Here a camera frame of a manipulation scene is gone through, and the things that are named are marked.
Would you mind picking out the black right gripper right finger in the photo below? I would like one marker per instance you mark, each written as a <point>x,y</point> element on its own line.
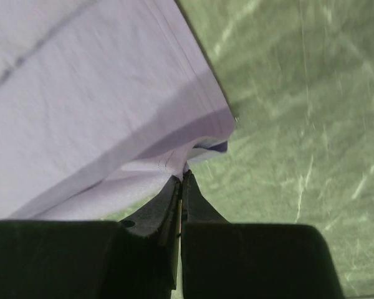
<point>221,259</point>

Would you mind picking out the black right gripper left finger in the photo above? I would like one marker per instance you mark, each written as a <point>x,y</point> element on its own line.
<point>136,257</point>

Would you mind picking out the purple t shirt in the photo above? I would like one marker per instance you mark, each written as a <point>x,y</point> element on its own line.
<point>100,103</point>

